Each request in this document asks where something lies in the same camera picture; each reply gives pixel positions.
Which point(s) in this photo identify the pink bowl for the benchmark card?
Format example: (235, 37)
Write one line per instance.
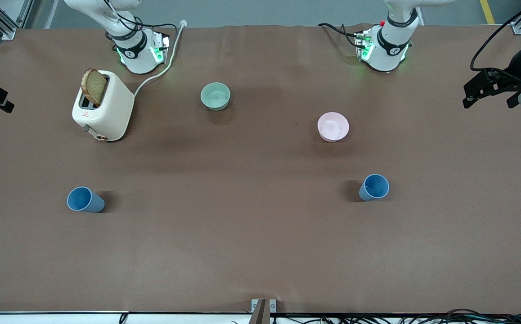
(333, 126)

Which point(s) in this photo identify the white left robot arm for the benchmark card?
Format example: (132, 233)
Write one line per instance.
(386, 54)

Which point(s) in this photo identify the green bowl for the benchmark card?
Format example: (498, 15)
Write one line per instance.
(215, 96)

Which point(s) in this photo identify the blue plastic cup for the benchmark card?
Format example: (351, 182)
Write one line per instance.
(80, 199)
(374, 186)

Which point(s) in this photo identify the cream toaster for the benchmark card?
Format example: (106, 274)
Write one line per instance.
(107, 112)

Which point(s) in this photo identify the brown bread slice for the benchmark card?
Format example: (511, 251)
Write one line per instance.
(94, 87)

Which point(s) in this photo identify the grey metal table bracket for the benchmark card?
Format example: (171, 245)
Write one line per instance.
(256, 306)

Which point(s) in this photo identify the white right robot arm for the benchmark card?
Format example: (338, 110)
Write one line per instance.
(139, 58)

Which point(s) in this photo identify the brown table cover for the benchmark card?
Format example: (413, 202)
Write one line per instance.
(260, 247)

